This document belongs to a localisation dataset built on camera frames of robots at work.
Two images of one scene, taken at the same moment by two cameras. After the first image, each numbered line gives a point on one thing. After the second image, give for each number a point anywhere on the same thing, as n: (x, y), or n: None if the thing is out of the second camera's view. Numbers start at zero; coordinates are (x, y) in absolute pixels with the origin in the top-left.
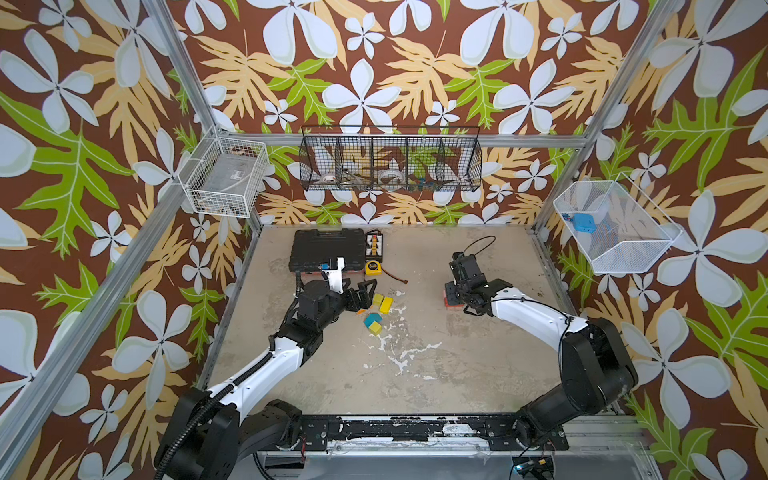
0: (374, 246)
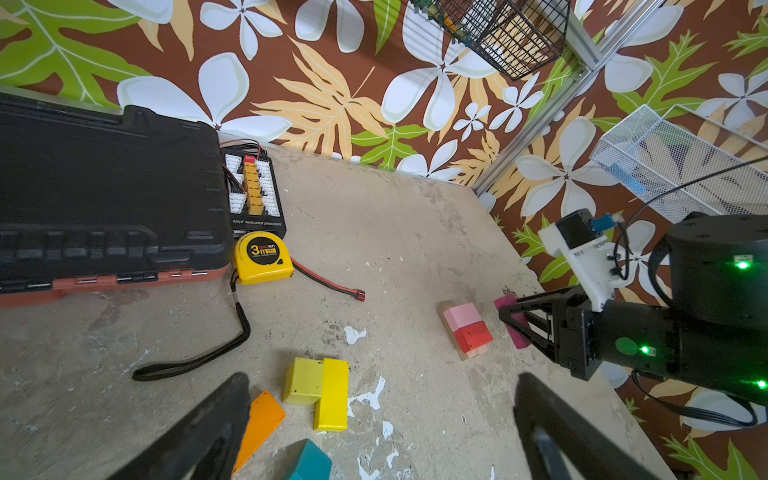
0: (253, 197)
